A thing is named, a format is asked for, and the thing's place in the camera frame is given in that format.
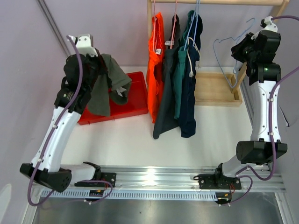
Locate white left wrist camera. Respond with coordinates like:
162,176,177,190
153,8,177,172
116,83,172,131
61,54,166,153
67,34,99,57

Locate slotted grey cable duct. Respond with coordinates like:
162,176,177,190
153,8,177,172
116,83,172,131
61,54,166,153
51,189,217,201

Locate aluminium mounting rail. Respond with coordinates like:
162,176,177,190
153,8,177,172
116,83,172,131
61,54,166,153
31,165,287,193

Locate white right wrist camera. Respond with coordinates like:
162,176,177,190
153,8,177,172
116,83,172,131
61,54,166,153
260,16,278,33

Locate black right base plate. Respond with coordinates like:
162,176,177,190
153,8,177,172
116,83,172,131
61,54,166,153
193,174,242,190

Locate blue hanger of teal shorts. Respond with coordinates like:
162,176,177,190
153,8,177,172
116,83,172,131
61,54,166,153
184,0,200,50

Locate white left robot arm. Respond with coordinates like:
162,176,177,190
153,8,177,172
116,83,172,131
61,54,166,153
20,55,107,192

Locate wooden clothes rack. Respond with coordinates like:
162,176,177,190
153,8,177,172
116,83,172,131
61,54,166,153
146,0,290,108

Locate olive green shorts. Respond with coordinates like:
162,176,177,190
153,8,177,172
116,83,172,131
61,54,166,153
87,54,132,116

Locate navy blue shorts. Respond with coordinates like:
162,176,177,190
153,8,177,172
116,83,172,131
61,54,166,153
179,16,203,138

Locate pink hanger of grey shorts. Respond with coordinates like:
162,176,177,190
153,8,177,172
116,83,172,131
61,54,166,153
165,0,178,49

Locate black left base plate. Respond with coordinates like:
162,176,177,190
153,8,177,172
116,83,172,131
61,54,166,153
74,172,116,188

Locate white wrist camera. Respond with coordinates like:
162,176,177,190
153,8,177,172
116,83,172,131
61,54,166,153
67,34,99,57
260,16,278,33

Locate teal green shorts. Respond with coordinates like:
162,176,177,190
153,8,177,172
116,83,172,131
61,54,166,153
173,10,195,119

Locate pink hanger of orange shorts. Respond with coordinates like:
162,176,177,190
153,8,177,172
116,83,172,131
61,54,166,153
152,0,164,56

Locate dark grey shorts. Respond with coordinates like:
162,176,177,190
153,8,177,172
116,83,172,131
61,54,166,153
153,16,181,139

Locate orange shorts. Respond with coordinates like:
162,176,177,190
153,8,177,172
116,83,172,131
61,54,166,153
146,17,165,123

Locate light blue wire hanger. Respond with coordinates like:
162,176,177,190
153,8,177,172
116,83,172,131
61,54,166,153
212,17,255,88

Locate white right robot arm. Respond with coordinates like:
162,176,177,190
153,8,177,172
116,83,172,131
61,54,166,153
213,30,287,188

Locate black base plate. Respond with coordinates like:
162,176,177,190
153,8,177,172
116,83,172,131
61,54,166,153
193,174,242,190
74,172,116,188

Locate red plastic tray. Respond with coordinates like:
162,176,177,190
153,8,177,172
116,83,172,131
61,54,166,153
78,71,148,126

